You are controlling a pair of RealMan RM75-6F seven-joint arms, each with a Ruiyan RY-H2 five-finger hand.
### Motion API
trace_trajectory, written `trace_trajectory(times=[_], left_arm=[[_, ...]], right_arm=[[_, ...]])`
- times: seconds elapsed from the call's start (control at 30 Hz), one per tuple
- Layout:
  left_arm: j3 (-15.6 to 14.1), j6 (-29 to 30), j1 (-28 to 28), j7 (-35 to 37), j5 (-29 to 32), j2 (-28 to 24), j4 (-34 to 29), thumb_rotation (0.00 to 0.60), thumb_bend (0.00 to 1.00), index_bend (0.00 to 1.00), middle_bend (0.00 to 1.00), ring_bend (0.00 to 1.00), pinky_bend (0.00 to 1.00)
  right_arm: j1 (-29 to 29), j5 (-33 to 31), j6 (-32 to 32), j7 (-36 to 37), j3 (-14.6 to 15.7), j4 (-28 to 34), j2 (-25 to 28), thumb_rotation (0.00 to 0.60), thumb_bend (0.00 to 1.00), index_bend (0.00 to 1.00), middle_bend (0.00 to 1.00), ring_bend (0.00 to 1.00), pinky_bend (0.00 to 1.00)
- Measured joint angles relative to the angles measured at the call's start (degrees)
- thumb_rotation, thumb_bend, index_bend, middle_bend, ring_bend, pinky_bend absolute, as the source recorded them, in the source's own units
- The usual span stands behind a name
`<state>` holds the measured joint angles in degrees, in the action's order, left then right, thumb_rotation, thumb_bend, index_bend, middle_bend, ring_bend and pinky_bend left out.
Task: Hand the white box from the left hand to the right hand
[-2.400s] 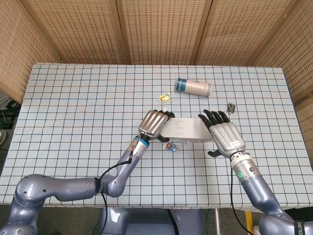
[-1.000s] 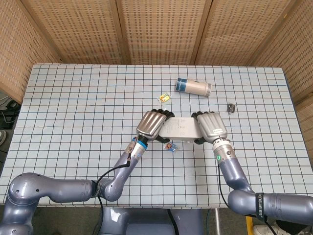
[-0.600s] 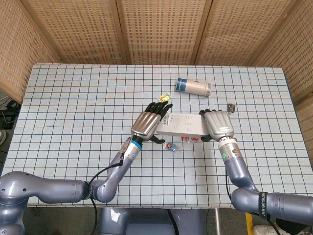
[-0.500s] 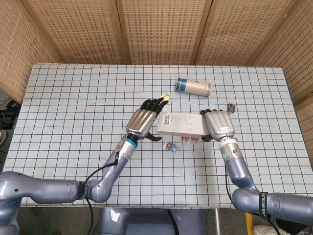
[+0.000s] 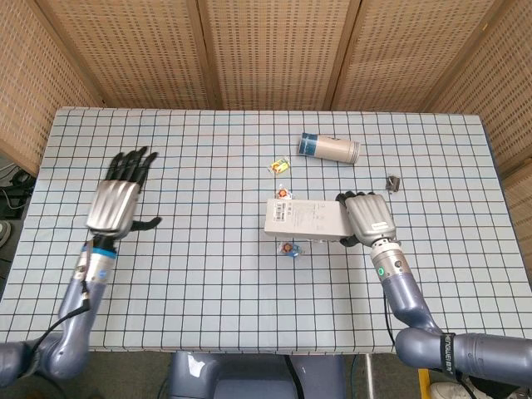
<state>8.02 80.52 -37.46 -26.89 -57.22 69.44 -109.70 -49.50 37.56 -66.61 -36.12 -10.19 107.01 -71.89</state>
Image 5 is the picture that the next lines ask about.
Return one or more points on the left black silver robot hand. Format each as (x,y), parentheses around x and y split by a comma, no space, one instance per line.
(112,208)

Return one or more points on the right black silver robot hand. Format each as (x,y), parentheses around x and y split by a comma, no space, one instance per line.
(370,218)

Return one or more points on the white rectangular cardboard box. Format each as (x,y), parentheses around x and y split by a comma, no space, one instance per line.
(307,218)

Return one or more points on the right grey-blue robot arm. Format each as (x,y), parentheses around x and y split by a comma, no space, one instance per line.
(405,291)

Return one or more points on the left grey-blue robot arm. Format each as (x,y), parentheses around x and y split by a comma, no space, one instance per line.
(72,307)

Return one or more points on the small grey metal clip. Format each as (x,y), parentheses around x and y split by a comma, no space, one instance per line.
(393,183)

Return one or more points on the beige blue cylindrical can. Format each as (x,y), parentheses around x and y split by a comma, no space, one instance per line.
(330,148)

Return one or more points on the blue white snack packet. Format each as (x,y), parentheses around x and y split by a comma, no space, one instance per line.
(291,249)

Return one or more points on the orange white snack packet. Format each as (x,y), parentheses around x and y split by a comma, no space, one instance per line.
(283,193)

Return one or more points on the light blue checked tablecloth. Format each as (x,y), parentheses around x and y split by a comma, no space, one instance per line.
(166,291)

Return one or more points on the yellow snack packet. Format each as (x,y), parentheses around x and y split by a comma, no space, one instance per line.
(279,166)

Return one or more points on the woven bamboo screen panel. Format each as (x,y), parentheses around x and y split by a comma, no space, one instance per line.
(498,91)
(133,50)
(274,50)
(415,50)
(33,83)

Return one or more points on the yellow floor tape strip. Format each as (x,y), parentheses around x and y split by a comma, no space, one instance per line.
(424,378)

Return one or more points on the white sneaker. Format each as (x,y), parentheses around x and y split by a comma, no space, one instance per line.
(446,390)

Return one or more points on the grey-blue robot torso base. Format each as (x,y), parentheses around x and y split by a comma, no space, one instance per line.
(249,378)

